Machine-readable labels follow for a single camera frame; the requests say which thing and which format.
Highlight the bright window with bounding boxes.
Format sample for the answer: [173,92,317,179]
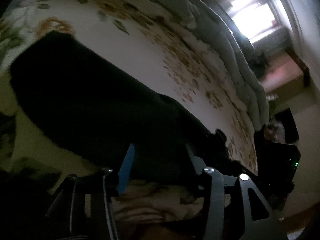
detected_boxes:
[228,0,278,43]

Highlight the grey-green quilted duvet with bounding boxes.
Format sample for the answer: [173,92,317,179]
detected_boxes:
[149,0,269,131]

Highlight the floral cream bed blanket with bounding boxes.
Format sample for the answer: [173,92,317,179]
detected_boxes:
[0,0,258,223]

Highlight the black pants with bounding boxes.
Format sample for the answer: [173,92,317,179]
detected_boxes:
[9,31,244,185]

